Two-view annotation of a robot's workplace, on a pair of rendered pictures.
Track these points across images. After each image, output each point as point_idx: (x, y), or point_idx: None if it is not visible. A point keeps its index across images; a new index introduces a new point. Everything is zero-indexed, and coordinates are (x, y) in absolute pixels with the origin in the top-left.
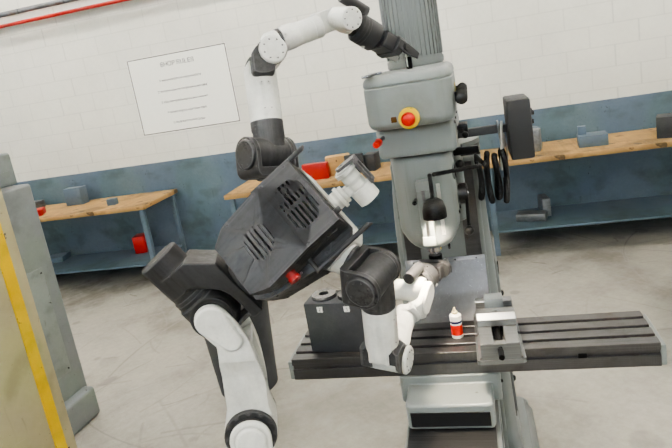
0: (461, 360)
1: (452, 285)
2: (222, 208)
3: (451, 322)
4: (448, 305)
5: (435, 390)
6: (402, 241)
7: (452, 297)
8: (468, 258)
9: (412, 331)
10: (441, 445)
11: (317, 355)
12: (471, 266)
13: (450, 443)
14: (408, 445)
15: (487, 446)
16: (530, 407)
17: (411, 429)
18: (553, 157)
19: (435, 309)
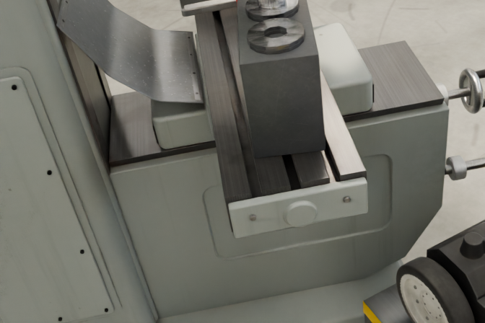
0: None
1: (102, 23)
2: None
3: None
4: (130, 48)
5: (325, 63)
6: None
7: (118, 37)
8: None
9: (231, 57)
10: (391, 80)
11: (338, 138)
12: None
13: (385, 75)
14: (405, 104)
15: (377, 51)
16: None
17: (370, 110)
18: None
19: (135, 63)
